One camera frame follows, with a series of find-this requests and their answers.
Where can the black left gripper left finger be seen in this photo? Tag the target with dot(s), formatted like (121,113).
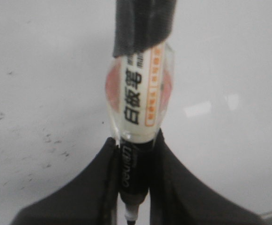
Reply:
(89,199)

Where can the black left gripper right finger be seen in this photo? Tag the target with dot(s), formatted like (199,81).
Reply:
(178,197)

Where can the white black whiteboard marker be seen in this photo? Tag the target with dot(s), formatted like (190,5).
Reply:
(138,89)

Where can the white glossy whiteboard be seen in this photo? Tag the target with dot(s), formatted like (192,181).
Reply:
(54,58)

